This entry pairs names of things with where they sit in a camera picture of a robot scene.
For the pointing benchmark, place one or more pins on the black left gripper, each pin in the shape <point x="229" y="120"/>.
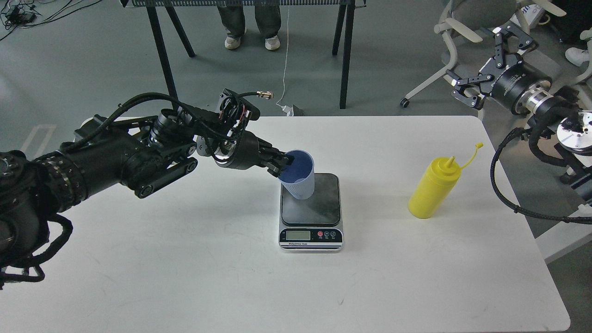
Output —
<point x="252" y="151"/>

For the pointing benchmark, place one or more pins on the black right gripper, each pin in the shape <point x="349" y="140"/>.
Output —
<point x="506" y="77"/>

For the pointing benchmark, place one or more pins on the blue plastic cup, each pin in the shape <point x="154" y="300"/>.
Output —
<point x="298" y="177"/>

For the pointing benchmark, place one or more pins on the yellow squeeze bottle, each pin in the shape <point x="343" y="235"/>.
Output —
<point x="441" y="175"/>

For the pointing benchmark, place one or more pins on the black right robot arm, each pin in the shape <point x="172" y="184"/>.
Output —
<point x="558" y="131"/>

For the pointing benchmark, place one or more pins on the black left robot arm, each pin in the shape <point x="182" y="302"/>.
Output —
<point x="146" y="144"/>

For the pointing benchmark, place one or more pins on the digital kitchen scale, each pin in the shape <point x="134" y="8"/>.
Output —
<point x="314" y="224"/>

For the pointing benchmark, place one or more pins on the white power adapter on floor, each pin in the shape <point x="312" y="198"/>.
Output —
<point x="292" y="111"/>

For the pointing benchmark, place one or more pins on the grey office chair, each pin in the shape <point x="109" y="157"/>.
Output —
<point x="463" y="26"/>

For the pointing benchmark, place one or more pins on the white side table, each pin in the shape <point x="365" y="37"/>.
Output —
<point x="566" y="237"/>

